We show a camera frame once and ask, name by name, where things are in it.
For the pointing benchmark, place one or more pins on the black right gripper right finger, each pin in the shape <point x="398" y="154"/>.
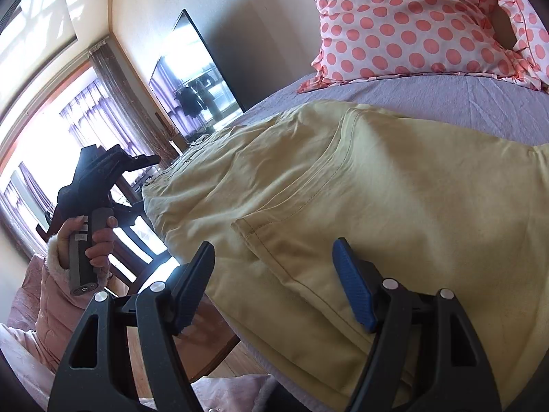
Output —
<point x="426" y="355"/>

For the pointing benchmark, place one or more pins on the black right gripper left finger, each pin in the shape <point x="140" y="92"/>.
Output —
<point x="96" y="374"/>

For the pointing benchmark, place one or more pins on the beige khaki pants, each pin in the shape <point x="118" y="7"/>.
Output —
<point x="430" y="204"/>

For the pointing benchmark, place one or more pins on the person's left hand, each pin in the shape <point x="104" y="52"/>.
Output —
<point x="98" y="253"/>

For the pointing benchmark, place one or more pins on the wooden chair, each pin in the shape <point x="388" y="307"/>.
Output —
<point x="202" y="338"/>

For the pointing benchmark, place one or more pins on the brown window curtain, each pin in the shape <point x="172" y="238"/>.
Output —
<point x="151" y="138"/>

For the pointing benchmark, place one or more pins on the pink fleece jacket sleeve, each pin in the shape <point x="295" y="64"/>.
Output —
<point x="59" y="313"/>

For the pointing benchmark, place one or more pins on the black flat screen television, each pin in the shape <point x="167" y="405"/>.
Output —
<point x="189" y="85"/>

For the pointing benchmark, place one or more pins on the lavender bed sheet mattress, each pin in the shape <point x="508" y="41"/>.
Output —
<point x="495" y="107"/>

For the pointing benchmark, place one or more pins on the pink polka dot pillow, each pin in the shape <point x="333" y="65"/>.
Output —
<point x="372" y="39"/>

